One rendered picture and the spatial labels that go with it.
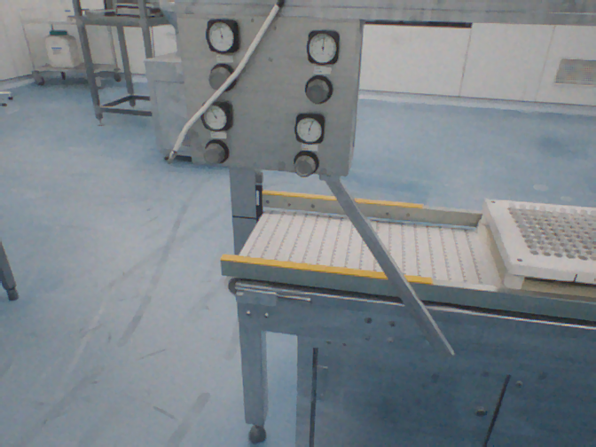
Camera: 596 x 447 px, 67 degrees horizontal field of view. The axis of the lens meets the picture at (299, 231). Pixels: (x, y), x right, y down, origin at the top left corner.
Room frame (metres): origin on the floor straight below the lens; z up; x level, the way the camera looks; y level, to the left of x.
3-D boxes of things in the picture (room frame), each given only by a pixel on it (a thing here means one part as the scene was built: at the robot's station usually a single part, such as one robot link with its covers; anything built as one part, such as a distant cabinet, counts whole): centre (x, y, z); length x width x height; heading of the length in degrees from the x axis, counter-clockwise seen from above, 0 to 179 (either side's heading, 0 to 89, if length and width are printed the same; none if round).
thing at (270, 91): (0.63, 0.04, 1.14); 0.22 x 0.11 x 0.20; 80
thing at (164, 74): (3.62, 0.78, 0.38); 0.63 x 0.57 x 0.76; 75
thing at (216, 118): (0.58, 0.11, 1.11); 0.04 x 0.01 x 0.04; 80
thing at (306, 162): (0.55, -0.01, 1.06); 0.03 x 0.03 x 0.04; 80
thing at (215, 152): (0.58, 0.12, 1.07); 0.03 x 0.02 x 0.04; 80
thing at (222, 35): (0.58, 0.10, 1.21); 0.04 x 0.01 x 0.04; 80
